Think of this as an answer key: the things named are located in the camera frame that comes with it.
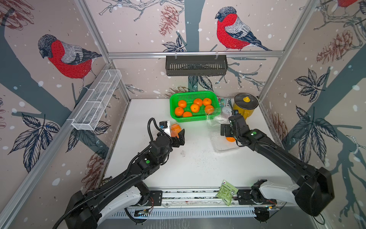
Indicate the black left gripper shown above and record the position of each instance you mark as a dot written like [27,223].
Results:
[177,143]

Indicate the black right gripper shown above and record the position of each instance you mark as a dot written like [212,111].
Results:
[227,132]

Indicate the clear plastic clamshell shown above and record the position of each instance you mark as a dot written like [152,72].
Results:
[173,132]
[219,143]

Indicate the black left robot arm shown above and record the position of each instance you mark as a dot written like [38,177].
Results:
[89,210]

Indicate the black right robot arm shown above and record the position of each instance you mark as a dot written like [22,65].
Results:
[315,190]

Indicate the yellow pot with lid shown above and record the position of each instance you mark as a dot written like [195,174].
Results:
[245,104]

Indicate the green plastic basket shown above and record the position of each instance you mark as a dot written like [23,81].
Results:
[197,111]

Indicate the green snack packet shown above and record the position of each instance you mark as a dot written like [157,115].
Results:
[225,102]

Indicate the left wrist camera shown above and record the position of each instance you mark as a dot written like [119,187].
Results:
[166,127]

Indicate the green sachet on rail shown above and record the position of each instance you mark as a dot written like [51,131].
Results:
[226,192]

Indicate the black wire shelf basket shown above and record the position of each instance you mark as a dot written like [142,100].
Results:
[196,65]

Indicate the white wire wall basket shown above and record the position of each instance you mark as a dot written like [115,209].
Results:
[93,109]

